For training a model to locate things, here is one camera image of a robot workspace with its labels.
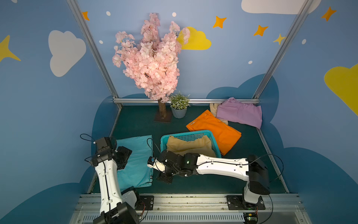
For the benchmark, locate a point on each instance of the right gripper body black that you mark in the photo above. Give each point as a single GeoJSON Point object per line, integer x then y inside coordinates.
{"type": "Point", "coordinates": [167, 167]}

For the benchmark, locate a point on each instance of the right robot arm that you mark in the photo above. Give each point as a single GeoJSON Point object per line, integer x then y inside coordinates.
{"type": "Point", "coordinates": [252, 170]}

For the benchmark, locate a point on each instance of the small potted green plant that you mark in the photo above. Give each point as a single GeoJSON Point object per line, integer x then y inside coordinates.
{"type": "Point", "coordinates": [179, 104]}

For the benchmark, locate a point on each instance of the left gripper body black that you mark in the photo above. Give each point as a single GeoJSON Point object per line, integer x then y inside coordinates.
{"type": "Point", "coordinates": [124, 154]}

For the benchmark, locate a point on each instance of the aluminium front rail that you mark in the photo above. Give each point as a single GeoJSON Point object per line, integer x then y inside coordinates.
{"type": "Point", "coordinates": [213, 209]}

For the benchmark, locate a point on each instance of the teal plastic basket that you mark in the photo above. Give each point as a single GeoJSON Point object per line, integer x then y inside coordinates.
{"type": "Point", "coordinates": [191, 136]}

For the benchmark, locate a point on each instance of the purple folded garment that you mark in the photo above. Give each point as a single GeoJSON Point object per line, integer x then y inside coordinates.
{"type": "Point", "coordinates": [235, 111]}

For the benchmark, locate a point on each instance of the pink blossom artificial tree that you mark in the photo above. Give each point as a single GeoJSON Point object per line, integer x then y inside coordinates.
{"type": "Point", "coordinates": [152, 62]}

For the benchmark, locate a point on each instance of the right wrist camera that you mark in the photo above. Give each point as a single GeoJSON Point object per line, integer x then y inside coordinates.
{"type": "Point", "coordinates": [155, 164]}

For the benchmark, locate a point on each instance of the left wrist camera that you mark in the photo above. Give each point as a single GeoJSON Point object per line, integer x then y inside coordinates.
{"type": "Point", "coordinates": [104, 144]}

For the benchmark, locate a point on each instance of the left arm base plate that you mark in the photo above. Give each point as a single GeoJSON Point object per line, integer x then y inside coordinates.
{"type": "Point", "coordinates": [145, 203]}

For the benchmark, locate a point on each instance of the right circuit board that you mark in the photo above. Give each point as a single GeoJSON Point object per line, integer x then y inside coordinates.
{"type": "Point", "coordinates": [250, 218]}

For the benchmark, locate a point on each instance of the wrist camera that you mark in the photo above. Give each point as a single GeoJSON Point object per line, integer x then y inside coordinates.
{"type": "Point", "coordinates": [155, 164]}
{"type": "Point", "coordinates": [104, 144]}

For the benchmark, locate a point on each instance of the teal pants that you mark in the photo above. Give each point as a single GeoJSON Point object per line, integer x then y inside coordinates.
{"type": "Point", "coordinates": [136, 172]}

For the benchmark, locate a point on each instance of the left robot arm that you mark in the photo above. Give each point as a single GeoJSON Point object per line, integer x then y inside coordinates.
{"type": "Point", "coordinates": [113, 210]}

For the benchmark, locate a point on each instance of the beige pants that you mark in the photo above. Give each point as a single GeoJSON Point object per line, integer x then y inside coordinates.
{"type": "Point", "coordinates": [201, 146]}

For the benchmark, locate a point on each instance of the orange pants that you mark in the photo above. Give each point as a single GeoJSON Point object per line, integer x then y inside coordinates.
{"type": "Point", "coordinates": [226, 137]}

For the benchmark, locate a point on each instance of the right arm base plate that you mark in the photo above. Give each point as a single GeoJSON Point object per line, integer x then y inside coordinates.
{"type": "Point", "coordinates": [236, 202]}

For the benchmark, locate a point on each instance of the cream glove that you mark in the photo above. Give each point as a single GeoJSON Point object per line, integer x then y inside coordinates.
{"type": "Point", "coordinates": [214, 109]}

